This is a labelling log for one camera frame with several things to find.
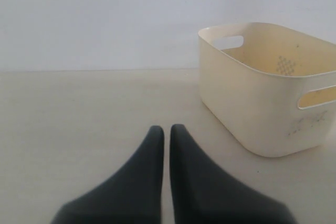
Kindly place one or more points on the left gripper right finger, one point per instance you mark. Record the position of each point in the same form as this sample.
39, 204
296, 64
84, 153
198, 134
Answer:
203, 192

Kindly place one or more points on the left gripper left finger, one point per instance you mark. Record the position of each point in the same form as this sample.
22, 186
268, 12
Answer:
131, 195

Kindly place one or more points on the small white plastic bin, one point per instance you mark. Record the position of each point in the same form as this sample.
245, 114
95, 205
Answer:
271, 86

